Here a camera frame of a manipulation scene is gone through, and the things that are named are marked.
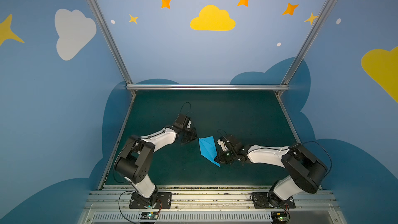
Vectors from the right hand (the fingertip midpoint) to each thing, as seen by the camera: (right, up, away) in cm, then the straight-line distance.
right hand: (214, 158), depth 88 cm
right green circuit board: (+29, -22, -16) cm, 40 cm away
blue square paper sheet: (-4, +4, +6) cm, 8 cm away
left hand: (-9, +12, +3) cm, 15 cm away
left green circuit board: (-32, -21, -16) cm, 42 cm away
